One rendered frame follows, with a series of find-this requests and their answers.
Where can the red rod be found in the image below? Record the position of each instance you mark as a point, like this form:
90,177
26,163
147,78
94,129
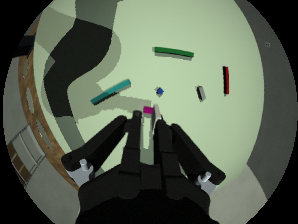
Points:
226,80

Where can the dark green rod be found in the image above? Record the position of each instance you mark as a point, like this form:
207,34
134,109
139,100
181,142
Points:
174,51

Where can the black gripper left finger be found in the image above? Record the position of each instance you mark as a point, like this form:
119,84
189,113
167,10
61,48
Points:
81,164

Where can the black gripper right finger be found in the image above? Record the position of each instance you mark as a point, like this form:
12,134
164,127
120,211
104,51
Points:
194,163

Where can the turquoise rod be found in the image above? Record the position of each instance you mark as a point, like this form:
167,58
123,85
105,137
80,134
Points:
111,90

